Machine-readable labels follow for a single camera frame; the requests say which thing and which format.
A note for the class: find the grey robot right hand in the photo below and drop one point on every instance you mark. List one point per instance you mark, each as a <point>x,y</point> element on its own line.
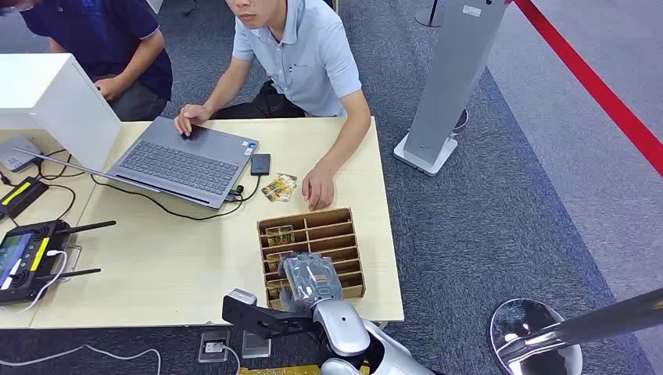
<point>311,279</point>

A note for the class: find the person's right hand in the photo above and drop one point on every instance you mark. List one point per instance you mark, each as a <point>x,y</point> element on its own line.
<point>190,116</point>

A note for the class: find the person's left hand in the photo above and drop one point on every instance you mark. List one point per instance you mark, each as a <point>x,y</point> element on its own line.
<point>318,189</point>

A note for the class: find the person's left forearm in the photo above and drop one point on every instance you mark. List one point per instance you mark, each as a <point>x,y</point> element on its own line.
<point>346,132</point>

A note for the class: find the person's right forearm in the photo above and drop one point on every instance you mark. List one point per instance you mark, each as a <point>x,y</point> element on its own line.
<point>228,88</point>

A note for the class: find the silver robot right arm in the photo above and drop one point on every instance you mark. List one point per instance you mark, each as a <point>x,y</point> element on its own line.
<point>344,328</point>

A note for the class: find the gold patterned card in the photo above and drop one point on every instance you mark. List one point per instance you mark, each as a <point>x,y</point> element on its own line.
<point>288,181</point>
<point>274,260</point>
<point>279,235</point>
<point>274,192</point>
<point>274,290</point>

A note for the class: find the wooden slotted card organizer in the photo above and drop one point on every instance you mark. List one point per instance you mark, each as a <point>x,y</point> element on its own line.
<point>331,233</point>

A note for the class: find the person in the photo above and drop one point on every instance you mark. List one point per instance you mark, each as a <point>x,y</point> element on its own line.
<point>305,62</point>
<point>103,41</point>

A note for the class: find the grey laptop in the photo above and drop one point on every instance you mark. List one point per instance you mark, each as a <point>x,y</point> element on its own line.
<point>181,165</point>

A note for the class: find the black external drive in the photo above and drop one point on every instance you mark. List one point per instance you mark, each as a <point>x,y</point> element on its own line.
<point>260,164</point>

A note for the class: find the floor power socket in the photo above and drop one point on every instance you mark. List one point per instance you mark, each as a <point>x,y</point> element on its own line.
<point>213,346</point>
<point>256,344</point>

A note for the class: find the white box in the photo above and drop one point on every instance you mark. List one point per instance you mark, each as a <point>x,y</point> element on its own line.
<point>46,101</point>

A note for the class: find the grey kiosk stand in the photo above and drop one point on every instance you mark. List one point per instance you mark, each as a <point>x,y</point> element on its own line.
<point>450,77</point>

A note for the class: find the small grey device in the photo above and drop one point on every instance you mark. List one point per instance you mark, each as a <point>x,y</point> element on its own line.
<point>15,154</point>

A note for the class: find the black device with yellow label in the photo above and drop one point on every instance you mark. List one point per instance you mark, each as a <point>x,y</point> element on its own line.
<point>20,195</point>

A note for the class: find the round stanchion base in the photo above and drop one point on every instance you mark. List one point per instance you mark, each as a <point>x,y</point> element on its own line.
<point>430,15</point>

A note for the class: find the black remote controller with antennas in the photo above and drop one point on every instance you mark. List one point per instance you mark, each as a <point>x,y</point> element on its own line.
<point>28,259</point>

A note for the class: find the red barrier belt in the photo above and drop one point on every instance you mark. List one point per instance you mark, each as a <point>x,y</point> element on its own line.
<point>595,88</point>

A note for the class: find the black bracket wrist camera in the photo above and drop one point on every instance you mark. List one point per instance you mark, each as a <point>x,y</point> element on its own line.
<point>259,318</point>

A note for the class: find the chrome stanchion post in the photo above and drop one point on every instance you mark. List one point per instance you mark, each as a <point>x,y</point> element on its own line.
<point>538,336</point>

